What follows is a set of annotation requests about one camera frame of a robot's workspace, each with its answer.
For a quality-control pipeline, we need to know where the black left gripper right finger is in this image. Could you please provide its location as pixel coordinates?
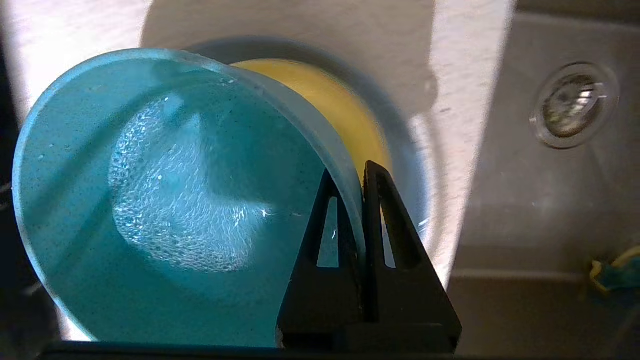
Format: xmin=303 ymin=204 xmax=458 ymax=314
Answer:
xmin=361 ymin=160 xmax=463 ymax=353

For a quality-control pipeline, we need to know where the yellow plastic bowl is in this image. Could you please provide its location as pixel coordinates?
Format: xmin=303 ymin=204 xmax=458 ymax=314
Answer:
xmin=231 ymin=58 xmax=394 ymax=241

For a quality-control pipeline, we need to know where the yellow sponge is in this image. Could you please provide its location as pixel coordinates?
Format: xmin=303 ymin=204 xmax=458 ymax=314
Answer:
xmin=587 ymin=245 xmax=640 ymax=296

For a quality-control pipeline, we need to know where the metal sink drain strainer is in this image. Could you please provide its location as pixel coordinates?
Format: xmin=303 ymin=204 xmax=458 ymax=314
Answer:
xmin=529 ymin=61 xmax=621 ymax=150

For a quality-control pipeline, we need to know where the light blue plate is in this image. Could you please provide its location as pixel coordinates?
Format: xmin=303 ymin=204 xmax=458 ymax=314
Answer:
xmin=182 ymin=36 xmax=449 ymax=268

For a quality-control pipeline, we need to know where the teal plastic bowl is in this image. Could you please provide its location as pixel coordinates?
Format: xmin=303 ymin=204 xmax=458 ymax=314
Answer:
xmin=12 ymin=48 xmax=367 ymax=349

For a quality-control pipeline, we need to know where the stainless steel sink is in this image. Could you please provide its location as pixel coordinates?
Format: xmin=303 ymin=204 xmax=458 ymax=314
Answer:
xmin=445 ymin=0 xmax=640 ymax=359

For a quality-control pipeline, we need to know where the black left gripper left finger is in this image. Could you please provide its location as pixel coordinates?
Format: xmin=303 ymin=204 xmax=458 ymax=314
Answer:
xmin=276 ymin=169 xmax=366 ymax=351

